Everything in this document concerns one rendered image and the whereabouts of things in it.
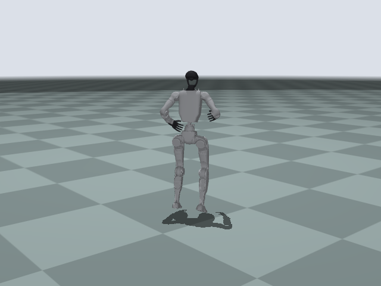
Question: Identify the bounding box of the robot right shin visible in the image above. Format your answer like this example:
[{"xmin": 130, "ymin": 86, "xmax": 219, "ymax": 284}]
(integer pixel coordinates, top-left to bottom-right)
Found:
[{"xmin": 199, "ymin": 169, "xmax": 209, "ymax": 206}]

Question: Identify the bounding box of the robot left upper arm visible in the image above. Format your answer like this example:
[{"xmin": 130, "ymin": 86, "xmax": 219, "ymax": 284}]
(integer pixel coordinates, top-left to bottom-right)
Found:
[{"xmin": 160, "ymin": 92, "xmax": 180, "ymax": 116}]

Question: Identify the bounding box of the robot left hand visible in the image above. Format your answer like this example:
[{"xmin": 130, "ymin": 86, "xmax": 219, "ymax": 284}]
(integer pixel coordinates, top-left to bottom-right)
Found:
[{"xmin": 168, "ymin": 120, "xmax": 183, "ymax": 132}]

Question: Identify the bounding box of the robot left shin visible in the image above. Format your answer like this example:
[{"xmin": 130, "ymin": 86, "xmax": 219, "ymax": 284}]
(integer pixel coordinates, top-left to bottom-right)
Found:
[{"xmin": 174, "ymin": 167, "xmax": 183, "ymax": 203}]

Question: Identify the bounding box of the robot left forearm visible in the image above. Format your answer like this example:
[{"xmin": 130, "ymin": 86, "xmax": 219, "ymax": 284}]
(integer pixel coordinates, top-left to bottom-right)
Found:
[{"xmin": 161, "ymin": 114, "xmax": 174, "ymax": 124}]

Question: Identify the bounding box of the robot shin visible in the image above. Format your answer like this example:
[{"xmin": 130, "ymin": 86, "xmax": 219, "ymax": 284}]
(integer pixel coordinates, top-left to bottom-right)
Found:
[
  {"xmin": 174, "ymin": 167, "xmax": 183, "ymax": 203},
  {"xmin": 199, "ymin": 169, "xmax": 209, "ymax": 206}
]

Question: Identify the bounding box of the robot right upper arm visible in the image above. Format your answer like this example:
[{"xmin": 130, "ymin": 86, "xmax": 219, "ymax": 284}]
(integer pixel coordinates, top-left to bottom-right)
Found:
[{"xmin": 201, "ymin": 92, "xmax": 220, "ymax": 117}]

